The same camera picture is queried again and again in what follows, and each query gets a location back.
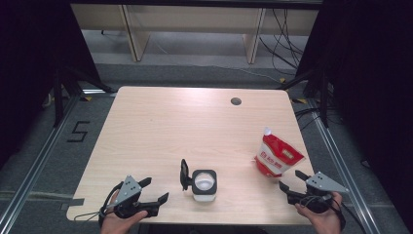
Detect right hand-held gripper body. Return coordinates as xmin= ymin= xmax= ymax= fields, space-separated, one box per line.
xmin=286 ymin=171 xmax=351 ymax=215

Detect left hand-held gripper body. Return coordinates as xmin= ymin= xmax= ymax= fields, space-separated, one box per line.
xmin=111 ymin=175 xmax=161 ymax=219

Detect red and white sugar pouch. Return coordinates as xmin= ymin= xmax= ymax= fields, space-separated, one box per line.
xmin=253 ymin=126 xmax=306 ymax=178

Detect glass jar with black lid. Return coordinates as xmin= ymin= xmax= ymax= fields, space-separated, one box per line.
xmin=179 ymin=158 xmax=218 ymax=203

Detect person's left hand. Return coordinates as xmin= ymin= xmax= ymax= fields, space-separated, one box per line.
xmin=98 ymin=209 xmax=149 ymax=234

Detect person's right hand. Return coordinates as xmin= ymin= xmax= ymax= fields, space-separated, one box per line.
xmin=294 ymin=191 xmax=344 ymax=234

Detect black tape floor mark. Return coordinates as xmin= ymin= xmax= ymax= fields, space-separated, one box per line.
xmin=66 ymin=120 xmax=92 ymax=143

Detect black tripod stand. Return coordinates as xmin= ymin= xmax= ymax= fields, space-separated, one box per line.
xmin=277 ymin=67 xmax=331 ymax=129
xmin=51 ymin=64 xmax=117 ymax=129

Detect dark curtain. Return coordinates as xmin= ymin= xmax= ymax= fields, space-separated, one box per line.
xmin=295 ymin=0 xmax=413 ymax=225
xmin=0 ymin=0 xmax=102 ymax=170

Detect beige wooden desk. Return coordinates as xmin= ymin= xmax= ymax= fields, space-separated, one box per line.
xmin=70 ymin=3 xmax=320 ymax=64

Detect aluminium floor rail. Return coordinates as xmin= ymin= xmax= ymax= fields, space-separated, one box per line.
xmin=0 ymin=93 xmax=86 ymax=234
xmin=306 ymin=97 xmax=382 ymax=234

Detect left hand-held gripper black cable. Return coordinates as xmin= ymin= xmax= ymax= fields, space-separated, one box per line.
xmin=73 ymin=180 xmax=126 ymax=228

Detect hand-held gripper black cable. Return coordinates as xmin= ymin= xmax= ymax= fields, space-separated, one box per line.
xmin=300 ymin=194 xmax=369 ymax=234
xmin=73 ymin=180 xmax=126 ymax=228

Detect right hand-held gripper black cable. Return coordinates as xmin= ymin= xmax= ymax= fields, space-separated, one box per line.
xmin=300 ymin=194 xmax=369 ymax=234

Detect black floor cables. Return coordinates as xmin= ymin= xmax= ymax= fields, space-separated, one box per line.
xmin=292 ymin=106 xmax=343 ymax=132

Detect black hanging cable bundle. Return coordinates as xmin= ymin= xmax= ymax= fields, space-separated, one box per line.
xmin=257 ymin=9 xmax=306 ymax=78

